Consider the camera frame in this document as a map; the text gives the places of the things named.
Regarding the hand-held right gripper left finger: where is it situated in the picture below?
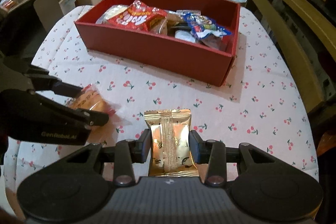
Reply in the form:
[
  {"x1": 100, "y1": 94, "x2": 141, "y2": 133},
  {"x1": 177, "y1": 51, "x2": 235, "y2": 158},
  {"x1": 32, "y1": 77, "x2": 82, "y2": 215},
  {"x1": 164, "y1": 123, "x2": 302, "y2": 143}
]
[{"x1": 55, "y1": 129, "x2": 153, "y2": 186}]

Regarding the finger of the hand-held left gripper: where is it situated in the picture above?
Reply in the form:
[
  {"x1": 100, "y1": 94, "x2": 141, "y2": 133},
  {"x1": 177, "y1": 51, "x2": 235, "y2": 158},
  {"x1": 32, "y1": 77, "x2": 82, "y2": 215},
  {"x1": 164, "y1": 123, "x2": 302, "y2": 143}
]
[
  {"x1": 5, "y1": 91, "x2": 109, "y2": 128},
  {"x1": 26, "y1": 67, "x2": 83, "y2": 98}
]

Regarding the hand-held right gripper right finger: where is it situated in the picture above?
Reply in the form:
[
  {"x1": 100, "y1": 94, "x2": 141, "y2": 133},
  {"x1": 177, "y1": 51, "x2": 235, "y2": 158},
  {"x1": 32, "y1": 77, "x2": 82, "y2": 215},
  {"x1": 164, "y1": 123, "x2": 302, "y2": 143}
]
[{"x1": 189, "y1": 130, "x2": 285, "y2": 186}]

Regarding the gold snack packet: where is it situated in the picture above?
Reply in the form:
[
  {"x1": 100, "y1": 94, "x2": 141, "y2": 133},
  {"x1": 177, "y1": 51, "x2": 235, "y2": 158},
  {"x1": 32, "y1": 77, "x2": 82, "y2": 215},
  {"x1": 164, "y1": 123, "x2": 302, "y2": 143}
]
[{"x1": 144, "y1": 109, "x2": 199, "y2": 178}]

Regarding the clear orange bread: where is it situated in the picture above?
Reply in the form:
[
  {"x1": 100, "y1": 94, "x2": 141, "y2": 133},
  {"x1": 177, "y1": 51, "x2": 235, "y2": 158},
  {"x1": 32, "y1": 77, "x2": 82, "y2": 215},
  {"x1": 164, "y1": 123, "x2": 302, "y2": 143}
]
[{"x1": 66, "y1": 84, "x2": 132, "y2": 132}]

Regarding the red cardboard box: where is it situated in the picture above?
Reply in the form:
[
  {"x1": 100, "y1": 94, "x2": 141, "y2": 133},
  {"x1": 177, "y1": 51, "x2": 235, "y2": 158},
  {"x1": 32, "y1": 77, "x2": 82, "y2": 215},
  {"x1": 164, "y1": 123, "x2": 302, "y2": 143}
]
[{"x1": 75, "y1": 0, "x2": 241, "y2": 87}]

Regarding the red snack packet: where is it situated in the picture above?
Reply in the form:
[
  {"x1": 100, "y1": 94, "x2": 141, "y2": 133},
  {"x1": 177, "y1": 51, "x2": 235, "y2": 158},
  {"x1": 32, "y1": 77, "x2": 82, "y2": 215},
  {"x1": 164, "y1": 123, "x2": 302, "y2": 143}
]
[{"x1": 108, "y1": 0, "x2": 168, "y2": 34}]

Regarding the cherry print tablecloth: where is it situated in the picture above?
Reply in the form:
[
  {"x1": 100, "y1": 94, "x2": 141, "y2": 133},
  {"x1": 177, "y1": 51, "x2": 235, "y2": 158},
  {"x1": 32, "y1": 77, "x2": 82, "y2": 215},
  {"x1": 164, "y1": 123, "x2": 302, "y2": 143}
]
[{"x1": 5, "y1": 5, "x2": 319, "y2": 214}]

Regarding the white snack packet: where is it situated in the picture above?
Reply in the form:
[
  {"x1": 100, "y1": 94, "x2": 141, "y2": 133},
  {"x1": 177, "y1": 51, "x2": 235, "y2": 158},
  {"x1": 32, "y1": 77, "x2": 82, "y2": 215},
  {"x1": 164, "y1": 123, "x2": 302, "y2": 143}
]
[{"x1": 175, "y1": 30, "x2": 196, "y2": 42}]

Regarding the brown bread packet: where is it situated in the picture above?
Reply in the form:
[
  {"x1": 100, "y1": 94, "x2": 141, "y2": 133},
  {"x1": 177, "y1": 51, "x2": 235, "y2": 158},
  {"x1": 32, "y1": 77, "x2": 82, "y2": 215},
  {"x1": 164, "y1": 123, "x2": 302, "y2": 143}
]
[{"x1": 151, "y1": 13, "x2": 184, "y2": 35}]

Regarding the blue colourful snack packet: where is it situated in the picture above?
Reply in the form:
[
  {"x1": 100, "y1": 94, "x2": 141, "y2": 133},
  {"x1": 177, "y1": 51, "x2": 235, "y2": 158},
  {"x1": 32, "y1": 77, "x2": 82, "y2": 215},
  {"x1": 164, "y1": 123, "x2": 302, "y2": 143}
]
[{"x1": 181, "y1": 10, "x2": 234, "y2": 43}]

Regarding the wooden television cabinet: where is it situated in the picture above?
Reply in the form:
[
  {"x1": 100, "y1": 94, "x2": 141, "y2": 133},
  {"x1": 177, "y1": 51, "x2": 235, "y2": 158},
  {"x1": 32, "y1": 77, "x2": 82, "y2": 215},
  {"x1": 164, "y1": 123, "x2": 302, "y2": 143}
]
[{"x1": 228, "y1": 0, "x2": 336, "y2": 114}]

